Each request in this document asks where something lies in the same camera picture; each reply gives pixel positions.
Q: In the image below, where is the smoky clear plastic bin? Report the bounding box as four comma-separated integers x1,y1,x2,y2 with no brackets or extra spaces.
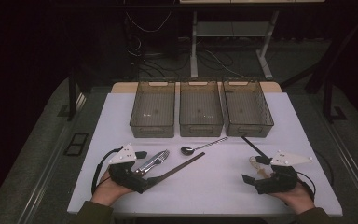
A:
129,79,176,139
222,77,275,138
178,78,225,138

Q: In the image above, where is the hand-held gripper cable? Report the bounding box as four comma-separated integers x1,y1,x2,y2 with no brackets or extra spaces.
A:
90,147,124,195
296,150,335,200

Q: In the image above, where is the metal floor rail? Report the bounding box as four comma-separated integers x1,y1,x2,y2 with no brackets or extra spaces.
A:
18,92,87,224
323,122,358,214

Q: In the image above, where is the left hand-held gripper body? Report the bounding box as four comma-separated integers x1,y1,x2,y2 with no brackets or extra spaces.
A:
108,143,148,194

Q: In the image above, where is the white metal desk frame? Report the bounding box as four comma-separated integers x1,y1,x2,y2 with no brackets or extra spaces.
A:
179,0,325,81

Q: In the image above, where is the black metal stand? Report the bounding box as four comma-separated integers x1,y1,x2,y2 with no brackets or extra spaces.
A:
57,68,87,122
321,74,349,124

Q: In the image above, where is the right hand-held gripper cable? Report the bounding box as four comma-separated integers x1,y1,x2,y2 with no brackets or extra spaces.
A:
296,150,335,200

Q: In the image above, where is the person's left hand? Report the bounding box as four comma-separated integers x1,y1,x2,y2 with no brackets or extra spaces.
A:
90,170,134,207

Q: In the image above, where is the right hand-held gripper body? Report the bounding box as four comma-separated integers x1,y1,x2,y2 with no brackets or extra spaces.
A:
254,150,313,195

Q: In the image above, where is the hanging white cable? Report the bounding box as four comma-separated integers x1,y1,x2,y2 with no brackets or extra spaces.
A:
125,10,172,34

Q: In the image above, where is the white table cover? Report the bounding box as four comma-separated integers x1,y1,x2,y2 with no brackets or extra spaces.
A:
67,91,344,217

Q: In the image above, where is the black floor cable bundle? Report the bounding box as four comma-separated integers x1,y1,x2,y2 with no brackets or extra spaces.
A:
138,48,246,78

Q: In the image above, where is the left hand-held gripper cable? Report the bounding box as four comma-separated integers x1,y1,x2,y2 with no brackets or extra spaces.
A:
90,147,124,195

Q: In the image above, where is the black spoon with striped handle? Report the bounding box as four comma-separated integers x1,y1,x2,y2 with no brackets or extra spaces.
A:
180,136,229,157

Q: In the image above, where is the silver metal fork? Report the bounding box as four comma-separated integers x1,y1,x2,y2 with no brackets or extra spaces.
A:
133,148,171,175

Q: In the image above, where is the person's right hand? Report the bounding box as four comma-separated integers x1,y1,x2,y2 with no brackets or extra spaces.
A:
268,181,316,215

